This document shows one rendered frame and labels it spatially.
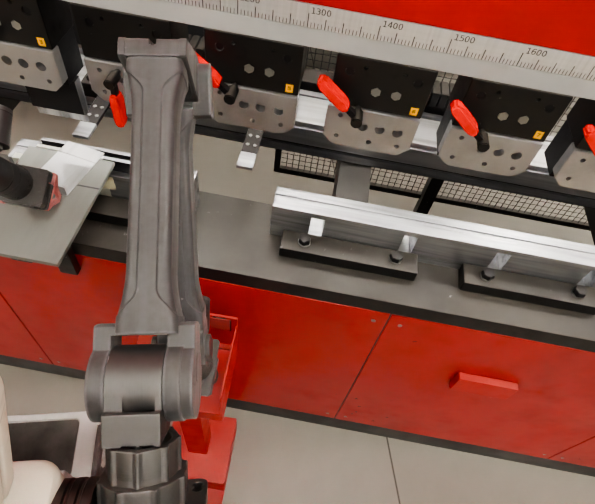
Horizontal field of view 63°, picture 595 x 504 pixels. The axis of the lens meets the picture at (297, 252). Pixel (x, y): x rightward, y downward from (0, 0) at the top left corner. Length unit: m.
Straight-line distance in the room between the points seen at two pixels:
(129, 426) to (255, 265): 0.60
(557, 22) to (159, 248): 0.58
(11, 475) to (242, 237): 0.69
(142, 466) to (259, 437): 1.30
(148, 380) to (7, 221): 0.59
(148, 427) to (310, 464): 1.32
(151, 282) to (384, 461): 1.44
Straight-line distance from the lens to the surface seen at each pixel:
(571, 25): 0.78
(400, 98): 0.81
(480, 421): 1.64
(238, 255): 1.05
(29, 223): 1.01
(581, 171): 0.94
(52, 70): 0.95
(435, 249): 1.08
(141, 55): 0.60
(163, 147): 0.55
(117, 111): 0.89
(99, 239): 1.11
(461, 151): 0.87
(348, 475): 1.80
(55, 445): 0.75
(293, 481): 1.77
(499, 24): 0.76
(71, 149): 1.12
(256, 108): 0.84
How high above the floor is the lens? 1.73
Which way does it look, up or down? 53 degrees down
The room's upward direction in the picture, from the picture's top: 10 degrees clockwise
